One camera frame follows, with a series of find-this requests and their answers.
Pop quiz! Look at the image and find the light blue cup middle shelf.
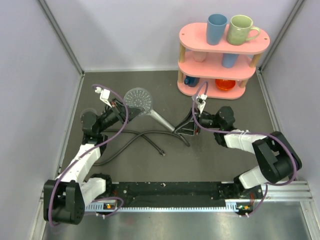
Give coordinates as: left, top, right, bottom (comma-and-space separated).
222, 53, 239, 69

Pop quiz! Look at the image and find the aluminium rail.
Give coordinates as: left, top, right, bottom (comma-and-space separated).
39, 181, 313, 213

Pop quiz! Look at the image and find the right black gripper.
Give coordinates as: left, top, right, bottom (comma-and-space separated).
174, 107, 223, 136

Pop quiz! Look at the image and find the dark blue cup bottom shelf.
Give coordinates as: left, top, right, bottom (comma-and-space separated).
183, 76, 200, 88

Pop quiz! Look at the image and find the pink three-tier shelf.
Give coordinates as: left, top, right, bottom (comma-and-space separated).
177, 22, 270, 100

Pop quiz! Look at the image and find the pink cup middle shelf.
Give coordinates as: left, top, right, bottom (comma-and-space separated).
192, 51, 207, 63

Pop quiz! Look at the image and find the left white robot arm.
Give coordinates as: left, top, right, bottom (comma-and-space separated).
43, 99, 144, 227

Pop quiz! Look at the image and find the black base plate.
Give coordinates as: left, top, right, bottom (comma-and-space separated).
109, 181, 235, 208

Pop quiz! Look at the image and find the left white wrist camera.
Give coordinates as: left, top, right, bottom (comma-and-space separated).
95, 86, 112, 107

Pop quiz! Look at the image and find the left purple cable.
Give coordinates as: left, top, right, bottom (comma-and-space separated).
47, 83, 130, 227

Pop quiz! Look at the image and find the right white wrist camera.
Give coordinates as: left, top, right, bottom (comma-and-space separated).
192, 94, 208, 115

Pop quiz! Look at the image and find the grey shower head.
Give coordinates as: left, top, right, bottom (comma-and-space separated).
123, 87, 175, 133

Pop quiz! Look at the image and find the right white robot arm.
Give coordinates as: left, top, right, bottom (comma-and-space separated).
174, 106, 302, 198

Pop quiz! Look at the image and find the purple cable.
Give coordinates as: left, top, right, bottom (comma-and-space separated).
47, 83, 130, 227
191, 81, 300, 186

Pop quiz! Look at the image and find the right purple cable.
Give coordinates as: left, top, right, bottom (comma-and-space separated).
191, 81, 300, 186

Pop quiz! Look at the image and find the blue tumbler on top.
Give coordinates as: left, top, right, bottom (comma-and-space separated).
206, 13, 228, 46

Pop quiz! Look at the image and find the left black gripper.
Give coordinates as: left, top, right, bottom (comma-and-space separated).
98, 98, 145, 133

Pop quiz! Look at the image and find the orange bowl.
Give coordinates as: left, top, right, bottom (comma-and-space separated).
215, 79, 236, 91

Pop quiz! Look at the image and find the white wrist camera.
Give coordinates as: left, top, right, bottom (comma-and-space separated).
95, 86, 112, 107
192, 94, 208, 115

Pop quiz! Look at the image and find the green mug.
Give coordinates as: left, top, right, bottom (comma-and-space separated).
226, 14, 261, 46

